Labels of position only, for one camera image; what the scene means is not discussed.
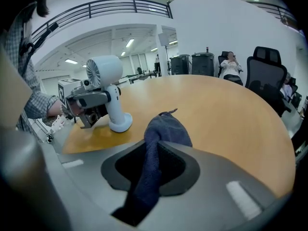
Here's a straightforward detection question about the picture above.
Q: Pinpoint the person's checked shirt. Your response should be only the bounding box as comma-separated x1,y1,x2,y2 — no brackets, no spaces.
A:
0,1,60,139

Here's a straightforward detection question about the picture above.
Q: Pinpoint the black equipment case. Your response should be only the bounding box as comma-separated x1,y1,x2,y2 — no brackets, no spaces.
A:
191,52,215,77
169,54,191,76

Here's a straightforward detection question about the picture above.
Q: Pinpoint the dark blue cloth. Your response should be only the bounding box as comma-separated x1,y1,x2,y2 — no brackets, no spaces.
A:
112,108,193,227

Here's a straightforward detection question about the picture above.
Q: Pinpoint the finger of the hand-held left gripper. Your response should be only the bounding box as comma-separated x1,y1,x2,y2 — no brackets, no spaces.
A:
69,91,112,104

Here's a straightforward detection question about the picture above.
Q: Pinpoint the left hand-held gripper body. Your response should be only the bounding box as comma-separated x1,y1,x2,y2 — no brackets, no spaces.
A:
57,77,108,129

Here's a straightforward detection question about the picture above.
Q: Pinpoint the black metal frame table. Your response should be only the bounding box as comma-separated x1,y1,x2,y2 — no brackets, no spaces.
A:
127,71,161,84

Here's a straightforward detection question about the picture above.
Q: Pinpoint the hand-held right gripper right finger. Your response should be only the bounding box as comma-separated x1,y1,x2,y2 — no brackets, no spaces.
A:
138,141,287,231

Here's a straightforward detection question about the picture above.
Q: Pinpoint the black mesh office chair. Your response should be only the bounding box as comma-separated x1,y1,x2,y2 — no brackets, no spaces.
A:
244,46,293,117

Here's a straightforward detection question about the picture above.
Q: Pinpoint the person's left hand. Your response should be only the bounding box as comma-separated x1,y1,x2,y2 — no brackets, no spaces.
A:
65,100,84,117

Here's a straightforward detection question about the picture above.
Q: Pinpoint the white cylindrical object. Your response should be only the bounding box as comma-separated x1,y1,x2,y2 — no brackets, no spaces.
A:
86,54,133,133

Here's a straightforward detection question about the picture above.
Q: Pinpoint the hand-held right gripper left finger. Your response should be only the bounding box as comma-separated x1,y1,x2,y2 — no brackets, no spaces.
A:
42,140,147,231

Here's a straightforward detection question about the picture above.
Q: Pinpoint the person's left forearm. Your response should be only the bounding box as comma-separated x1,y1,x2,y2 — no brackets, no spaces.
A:
47,99,67,118

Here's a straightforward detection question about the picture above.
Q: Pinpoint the white bead bracelet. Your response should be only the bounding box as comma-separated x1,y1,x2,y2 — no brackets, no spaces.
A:
49,114,67,132

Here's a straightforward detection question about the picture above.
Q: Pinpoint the black mezzanine railing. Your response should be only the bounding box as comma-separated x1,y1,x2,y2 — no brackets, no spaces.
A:
31,0,174,44
250,1,300,30

